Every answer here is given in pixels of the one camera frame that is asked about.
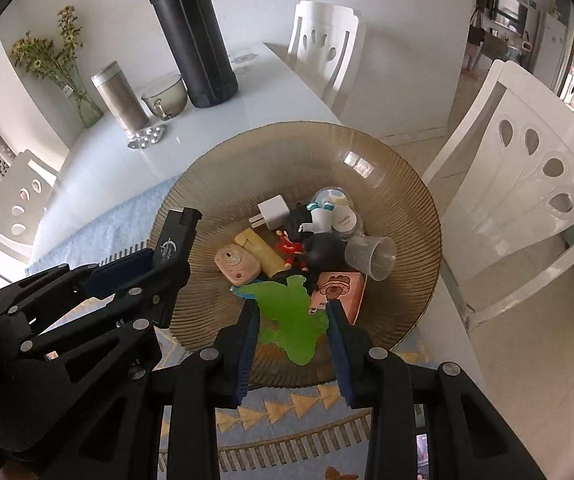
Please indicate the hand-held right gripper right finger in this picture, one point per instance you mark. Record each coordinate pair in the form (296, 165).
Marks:
(341, 355)

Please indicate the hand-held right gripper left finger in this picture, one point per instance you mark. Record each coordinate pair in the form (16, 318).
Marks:
(247, 350)

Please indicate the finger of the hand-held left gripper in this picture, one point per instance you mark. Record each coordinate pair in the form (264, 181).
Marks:
(117, 271)
(167, 285)

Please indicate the green star toy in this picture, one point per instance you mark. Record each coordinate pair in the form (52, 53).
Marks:
(287, 320)

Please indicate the teal translucent leaf shape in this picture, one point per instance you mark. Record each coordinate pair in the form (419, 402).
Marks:
(239, 291)

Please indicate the pink printed box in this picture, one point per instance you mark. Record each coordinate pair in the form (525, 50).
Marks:
(339, 292)

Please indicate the pink oval plastic case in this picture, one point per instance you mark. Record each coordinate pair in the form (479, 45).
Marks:
(237, 262)

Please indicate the yellow plastic bar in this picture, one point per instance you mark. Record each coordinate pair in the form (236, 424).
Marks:
(259, 255)

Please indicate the clear plastic cup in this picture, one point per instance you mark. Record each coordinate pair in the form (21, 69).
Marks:
(374, 257)

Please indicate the black and white mouse figurine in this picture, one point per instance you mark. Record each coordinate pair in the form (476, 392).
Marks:
(323, 250)

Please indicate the red dress doll figurine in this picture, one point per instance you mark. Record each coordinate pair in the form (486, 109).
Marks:
(289, 250)

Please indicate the white charger plug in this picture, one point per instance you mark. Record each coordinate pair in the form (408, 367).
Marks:
(273, 210)

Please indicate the white and blue round package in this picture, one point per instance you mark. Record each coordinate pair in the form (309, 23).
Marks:
(344, 217)

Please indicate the black spiky toy figure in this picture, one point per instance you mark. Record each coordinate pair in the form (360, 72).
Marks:
(297, 220)

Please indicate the brown ribbed glass bowl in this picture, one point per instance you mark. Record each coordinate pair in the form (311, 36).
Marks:
(247, 170)

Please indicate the white carved panel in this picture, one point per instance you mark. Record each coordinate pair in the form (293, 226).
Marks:
(0, 162)

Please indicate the white dining chair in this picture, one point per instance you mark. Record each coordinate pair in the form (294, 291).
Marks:
(512, 100)
(22, 180)
(327, 25)

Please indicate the blue patterned table mat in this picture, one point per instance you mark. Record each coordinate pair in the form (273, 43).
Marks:
(292, 440)

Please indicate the silver pill blister pack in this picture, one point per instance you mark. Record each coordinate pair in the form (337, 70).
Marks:
(148, 136)

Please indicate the green glass vase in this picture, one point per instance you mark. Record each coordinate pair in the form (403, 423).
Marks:
(83, 102)

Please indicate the dried yellow flowers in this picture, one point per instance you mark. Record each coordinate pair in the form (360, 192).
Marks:
(42, 55)

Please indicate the silver metal canister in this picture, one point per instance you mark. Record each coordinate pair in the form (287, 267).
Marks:
(119, 97)

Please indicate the black thermos flask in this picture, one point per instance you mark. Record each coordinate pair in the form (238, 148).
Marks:
(197, 40)

